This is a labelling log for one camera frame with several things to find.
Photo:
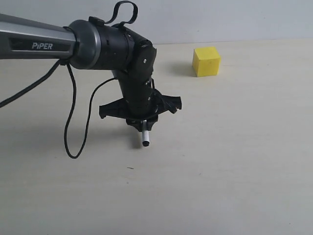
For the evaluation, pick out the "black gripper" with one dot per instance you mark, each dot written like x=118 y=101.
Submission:
x=140 y=101

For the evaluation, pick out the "black and white marker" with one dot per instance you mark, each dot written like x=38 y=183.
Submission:
x=145 y=134

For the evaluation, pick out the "yellow foam cube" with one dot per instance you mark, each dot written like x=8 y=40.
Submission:
x=206 y=61

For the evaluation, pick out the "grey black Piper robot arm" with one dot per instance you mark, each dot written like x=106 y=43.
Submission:
x=91 y=45

